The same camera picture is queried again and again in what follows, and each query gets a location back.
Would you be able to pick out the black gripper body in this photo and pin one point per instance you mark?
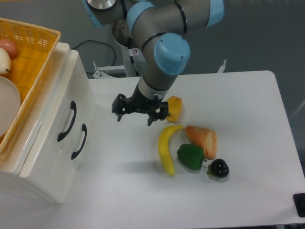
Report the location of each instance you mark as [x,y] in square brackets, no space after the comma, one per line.
[140,104]

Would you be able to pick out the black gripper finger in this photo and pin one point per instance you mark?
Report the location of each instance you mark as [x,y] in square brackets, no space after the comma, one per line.
[157,112]
[120,106]

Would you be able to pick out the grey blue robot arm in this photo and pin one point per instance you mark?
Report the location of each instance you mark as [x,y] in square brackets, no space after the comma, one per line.
[158,33]

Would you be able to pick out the white drawer cabinet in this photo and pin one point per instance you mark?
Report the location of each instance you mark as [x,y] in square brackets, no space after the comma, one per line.
[25,134]

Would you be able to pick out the yellow bell pepper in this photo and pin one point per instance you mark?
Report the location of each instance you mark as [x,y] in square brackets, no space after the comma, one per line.
[175,105]

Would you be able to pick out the yellow banana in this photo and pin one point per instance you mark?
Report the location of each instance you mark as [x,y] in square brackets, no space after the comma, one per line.
[163,148]

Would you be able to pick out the croissant bread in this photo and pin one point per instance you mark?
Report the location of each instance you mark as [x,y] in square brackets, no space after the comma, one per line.
[204,138]

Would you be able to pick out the green bell pepper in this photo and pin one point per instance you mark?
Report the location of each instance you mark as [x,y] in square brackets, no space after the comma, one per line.
[191,156]

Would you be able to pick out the dark purple eggplant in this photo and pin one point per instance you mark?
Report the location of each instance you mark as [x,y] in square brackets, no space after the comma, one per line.
[218,168]

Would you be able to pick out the yellow woven basket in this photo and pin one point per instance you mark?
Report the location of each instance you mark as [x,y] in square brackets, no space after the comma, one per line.
[36,45]

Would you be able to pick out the white plate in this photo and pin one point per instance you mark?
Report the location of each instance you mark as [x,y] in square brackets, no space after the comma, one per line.
[9,104]

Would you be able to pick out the white pear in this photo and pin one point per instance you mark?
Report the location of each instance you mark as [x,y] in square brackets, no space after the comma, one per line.
[5,62]

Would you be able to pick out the red apple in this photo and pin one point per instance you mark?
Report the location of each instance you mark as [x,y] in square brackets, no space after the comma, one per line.
[10,47]

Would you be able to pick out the black table corner device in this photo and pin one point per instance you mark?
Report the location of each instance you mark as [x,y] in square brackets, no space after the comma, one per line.
[299,200]

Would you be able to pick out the white table leg bracket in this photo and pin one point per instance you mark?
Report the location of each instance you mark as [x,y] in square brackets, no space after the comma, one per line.
[222,67]

